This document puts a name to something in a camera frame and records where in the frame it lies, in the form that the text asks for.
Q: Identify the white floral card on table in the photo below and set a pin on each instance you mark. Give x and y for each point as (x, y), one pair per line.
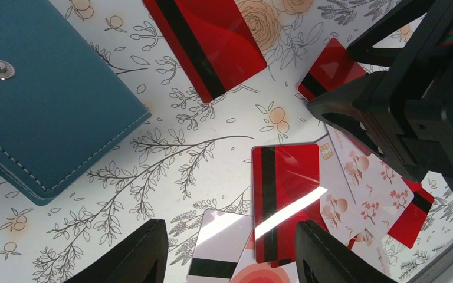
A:
(338, 209)

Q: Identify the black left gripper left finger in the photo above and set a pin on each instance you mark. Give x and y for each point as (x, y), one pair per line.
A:
(140, 257)

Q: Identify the white floral card in pile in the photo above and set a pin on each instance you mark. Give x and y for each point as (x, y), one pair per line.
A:
(380, 193)

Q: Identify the small red card right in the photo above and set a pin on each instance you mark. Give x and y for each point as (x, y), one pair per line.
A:
(333, 68)

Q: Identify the blue leather card holder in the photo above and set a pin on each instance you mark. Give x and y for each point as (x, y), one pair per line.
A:
(61, 106)

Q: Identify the white card with black stripe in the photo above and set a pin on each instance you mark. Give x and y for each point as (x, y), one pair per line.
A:
(219, 245)

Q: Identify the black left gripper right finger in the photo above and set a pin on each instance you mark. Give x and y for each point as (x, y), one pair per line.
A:
(320, 257)

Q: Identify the white card with red circle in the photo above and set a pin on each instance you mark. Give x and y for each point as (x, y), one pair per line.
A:
(248, 270)

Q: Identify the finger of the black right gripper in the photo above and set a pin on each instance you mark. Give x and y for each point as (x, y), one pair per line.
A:
(347, 109)
(386, 33)

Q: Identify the red card with black stripe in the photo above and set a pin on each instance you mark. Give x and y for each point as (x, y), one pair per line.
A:
(286, 190)

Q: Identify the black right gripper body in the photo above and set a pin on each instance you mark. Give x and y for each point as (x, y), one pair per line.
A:
(412, 106)

